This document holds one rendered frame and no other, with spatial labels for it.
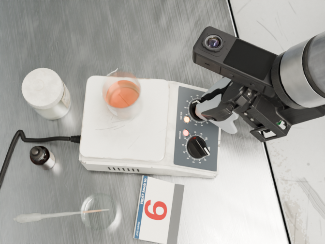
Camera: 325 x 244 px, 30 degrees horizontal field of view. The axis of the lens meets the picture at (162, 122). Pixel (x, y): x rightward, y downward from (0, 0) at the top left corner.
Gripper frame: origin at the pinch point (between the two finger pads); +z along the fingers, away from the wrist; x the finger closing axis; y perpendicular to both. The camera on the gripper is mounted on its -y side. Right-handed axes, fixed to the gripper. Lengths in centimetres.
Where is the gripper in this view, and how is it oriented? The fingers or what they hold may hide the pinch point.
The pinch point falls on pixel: (199, 103)
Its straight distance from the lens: 87.4
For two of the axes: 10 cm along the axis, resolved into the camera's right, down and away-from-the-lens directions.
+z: -4.6, 1.9, 8.7
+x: 4.8, -7.7, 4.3
